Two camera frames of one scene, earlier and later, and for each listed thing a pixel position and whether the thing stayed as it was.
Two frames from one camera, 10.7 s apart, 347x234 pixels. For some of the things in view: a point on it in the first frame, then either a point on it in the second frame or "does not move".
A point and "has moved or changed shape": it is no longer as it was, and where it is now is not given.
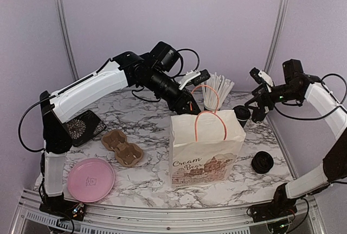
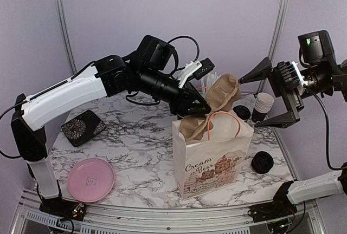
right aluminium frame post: x=279 y=19 does not move
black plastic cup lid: x=242 y=112 does not move
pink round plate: x=90 y=180 does not move
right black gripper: x=259 y=97 → x=283 y=84
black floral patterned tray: x=84 y=127 does not move
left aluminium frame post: x=63 y=25 does not move
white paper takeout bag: x=204 y=148 has moved or changed shape
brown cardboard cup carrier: x=127 y=154 → x=223 y=93
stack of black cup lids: x=262 y=162 does not move
